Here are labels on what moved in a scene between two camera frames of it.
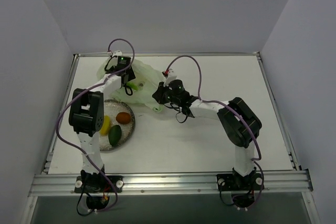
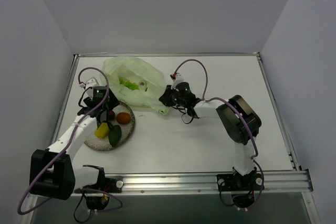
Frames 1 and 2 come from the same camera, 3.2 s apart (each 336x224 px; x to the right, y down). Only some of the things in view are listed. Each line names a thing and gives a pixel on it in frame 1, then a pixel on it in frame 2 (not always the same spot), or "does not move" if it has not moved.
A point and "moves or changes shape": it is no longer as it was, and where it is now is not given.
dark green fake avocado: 114,135 does not move
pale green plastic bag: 148,81 moves or changes shape
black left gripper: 129,74 to 104,109
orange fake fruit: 123,118 does not move
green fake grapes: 133,86 does not move
